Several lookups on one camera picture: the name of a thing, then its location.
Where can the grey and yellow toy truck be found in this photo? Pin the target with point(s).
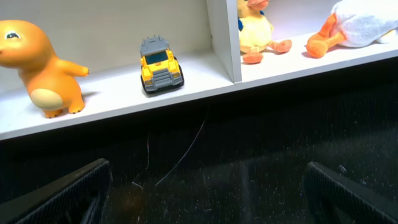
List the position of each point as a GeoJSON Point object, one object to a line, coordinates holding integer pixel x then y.
{"type": "Point", "coordinates": [160, 68]}

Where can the yellow plush duck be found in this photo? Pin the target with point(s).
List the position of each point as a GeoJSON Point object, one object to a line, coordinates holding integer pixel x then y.
{"type": "Point", "coordinates": [255, 31]}

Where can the white shelf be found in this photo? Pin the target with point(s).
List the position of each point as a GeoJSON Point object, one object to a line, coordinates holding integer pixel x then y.
{"type": "Point", "coordinates": [199, 77]}

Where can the orange toy dinosaur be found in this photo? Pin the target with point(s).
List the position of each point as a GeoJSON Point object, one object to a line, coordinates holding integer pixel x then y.
{"type": "Point", "coordinates": [46, 84]}

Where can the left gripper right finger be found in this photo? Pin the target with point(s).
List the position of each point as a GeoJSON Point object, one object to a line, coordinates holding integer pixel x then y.
{"type": "Point", "coordinates": [329, 193]}

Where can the white plush goose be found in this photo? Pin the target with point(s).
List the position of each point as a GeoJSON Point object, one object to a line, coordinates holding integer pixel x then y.
{"type": "Point", "coordinates": [360, 25]}

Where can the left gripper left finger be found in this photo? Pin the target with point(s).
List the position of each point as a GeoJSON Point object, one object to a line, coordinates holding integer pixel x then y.
{"type": "Point", "coordinates": [68, 196]}

